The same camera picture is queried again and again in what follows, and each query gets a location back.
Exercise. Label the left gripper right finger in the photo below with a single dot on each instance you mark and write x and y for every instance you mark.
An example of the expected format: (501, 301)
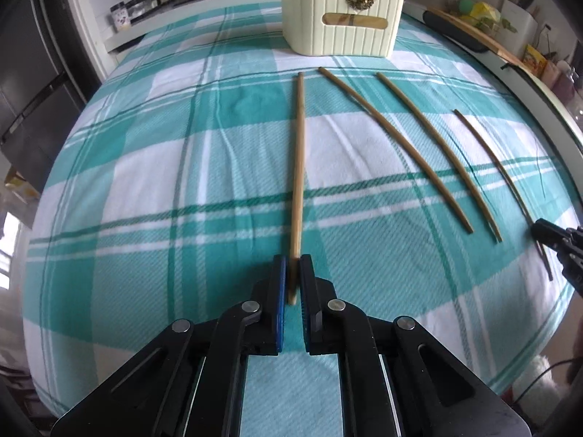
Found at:
(396, 379)

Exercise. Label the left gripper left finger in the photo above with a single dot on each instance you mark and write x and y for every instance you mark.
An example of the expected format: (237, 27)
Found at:
(190, 379)

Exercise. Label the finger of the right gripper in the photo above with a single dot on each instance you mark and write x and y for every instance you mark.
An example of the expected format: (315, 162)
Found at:
(568, 246)

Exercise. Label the yellow snack packet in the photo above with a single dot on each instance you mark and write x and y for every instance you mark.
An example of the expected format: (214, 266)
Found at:
(534, 61)

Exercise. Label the white knife block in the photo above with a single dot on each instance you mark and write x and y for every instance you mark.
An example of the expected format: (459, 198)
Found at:
(517, 29)

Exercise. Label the teal white plaid tablecloth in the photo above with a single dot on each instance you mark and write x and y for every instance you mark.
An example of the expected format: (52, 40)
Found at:
(171, 196)

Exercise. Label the wooden cutting board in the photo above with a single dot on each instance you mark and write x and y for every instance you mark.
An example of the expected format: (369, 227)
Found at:
(467, 35)

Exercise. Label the green yellow bag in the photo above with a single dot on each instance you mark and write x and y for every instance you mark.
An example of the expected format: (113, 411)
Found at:
(482, 16)

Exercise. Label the cream utensil holder box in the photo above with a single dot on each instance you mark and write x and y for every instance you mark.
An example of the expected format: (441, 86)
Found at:
(341, 27)

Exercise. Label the dark grey refrigerator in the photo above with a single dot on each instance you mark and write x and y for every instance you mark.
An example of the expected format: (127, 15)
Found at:
(40, 101)

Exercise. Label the white spice jar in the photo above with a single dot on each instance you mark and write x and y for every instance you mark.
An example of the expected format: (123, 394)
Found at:
(120, 17)

